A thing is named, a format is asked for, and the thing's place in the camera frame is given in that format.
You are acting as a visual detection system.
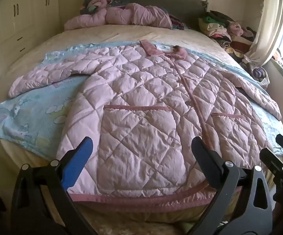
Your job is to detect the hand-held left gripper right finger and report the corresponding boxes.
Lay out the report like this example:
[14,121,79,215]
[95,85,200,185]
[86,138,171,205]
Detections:
[191,136,273,235]

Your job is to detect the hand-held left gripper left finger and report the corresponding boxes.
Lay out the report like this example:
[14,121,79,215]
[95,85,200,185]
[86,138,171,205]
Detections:
[10,136,98,235]

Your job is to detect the pink quilted coat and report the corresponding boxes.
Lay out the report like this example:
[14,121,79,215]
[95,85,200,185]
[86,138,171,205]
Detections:
[8,40,282,210]

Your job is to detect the basket of clothes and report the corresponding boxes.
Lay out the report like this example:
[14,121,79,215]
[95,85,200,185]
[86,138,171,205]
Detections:
[251,66,270,88]

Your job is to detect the pile of mixed clothes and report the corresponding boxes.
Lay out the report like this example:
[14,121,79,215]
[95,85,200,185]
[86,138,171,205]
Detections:
[198,10,259,70]

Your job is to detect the light blue printed blanket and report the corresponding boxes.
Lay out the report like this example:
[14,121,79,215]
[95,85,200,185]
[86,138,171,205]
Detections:
[0,42,283,157]

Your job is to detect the cream curtain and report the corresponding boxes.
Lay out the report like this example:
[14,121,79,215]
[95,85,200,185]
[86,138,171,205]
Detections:
[244,0,283,67]

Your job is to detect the bed with cream cover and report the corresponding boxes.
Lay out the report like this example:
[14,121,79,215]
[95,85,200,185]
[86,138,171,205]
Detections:
[0,23,283,235]

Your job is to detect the cream wardrobe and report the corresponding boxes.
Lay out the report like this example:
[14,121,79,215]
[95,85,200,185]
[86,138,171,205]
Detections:
[0,0,60,79]

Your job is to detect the crumpled pink quilted jackets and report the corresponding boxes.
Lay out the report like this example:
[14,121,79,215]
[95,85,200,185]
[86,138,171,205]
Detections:
[64,0,173,31]

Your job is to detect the grey padded headboard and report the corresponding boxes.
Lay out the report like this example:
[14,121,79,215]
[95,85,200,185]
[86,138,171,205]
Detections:
[83,0,209,25]

